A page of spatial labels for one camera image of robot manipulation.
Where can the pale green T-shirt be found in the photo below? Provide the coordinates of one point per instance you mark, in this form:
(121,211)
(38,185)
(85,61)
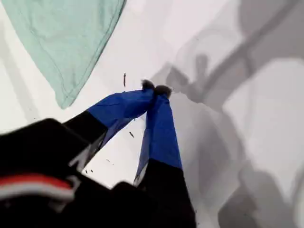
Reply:
(59,35)

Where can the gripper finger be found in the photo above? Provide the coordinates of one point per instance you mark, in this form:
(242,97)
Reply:
(161,133)
(118,107)

